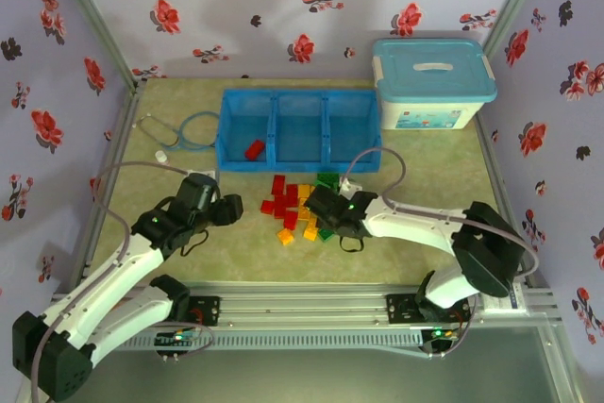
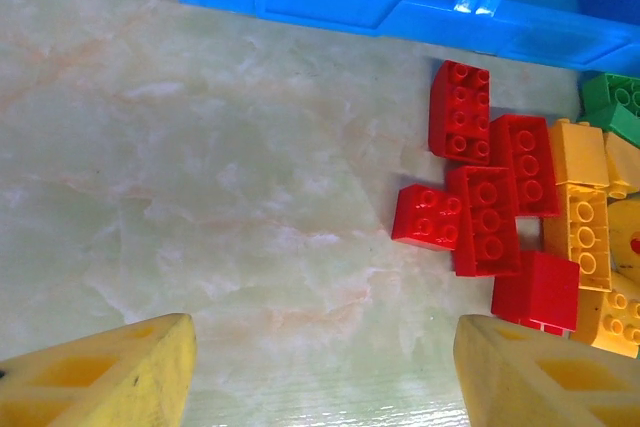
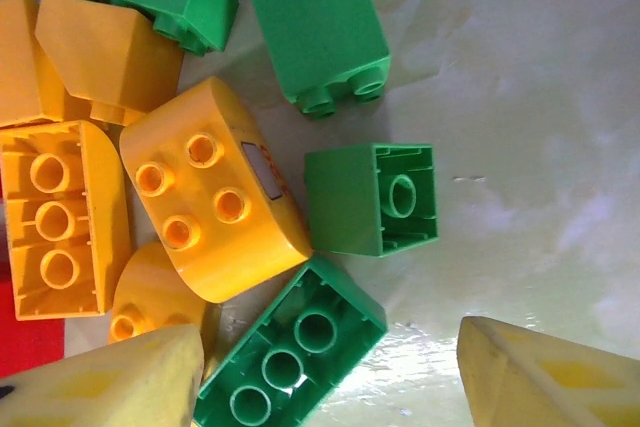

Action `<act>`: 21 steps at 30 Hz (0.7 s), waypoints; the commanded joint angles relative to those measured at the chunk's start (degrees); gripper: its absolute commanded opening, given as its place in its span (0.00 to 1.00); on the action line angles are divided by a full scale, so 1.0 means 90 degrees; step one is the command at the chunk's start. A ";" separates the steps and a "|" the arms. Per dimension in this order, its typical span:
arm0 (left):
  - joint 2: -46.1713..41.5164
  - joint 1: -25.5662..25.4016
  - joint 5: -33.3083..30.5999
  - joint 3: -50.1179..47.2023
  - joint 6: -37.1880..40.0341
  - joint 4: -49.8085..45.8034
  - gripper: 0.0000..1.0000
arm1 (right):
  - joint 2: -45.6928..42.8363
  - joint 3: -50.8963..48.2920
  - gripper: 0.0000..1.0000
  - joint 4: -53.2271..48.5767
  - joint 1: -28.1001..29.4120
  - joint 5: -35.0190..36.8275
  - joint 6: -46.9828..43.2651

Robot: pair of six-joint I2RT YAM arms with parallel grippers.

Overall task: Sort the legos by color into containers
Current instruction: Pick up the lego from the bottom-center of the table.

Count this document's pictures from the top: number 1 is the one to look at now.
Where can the red lego brick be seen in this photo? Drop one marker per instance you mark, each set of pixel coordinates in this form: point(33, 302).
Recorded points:
point(255, 149)
point(281, 206)
point(278, 184)
point(267, 206)
point(291, 194)
point(290, 220)

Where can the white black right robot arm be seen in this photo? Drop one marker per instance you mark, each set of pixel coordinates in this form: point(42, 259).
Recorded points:
point(415, 226)

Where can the small white bottle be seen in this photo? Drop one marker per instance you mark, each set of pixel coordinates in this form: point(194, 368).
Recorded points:
point(161, 156)

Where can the blue grey stethoscope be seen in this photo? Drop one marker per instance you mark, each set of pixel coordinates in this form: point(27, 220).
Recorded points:
point(175, 143)

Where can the blue three-compartment bin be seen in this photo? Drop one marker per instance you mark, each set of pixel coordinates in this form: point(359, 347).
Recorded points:
point(302, 129)

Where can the white storage box blue lid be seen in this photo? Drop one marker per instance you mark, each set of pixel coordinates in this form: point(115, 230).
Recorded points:
point(431, 77)

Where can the white labelled box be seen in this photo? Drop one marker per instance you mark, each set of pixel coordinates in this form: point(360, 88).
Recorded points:
point(512, 299)

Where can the aluminium mounting rail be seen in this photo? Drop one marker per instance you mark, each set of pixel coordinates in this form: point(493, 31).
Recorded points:
point(302, 304)

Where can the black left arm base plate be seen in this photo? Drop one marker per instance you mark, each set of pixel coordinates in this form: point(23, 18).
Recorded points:
point(207, 311)

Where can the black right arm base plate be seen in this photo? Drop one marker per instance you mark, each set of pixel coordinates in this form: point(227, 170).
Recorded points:
point(401, 308)

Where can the aluminium frame post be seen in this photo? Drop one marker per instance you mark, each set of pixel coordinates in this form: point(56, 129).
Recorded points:
point(514, 2)
point(94, 21)

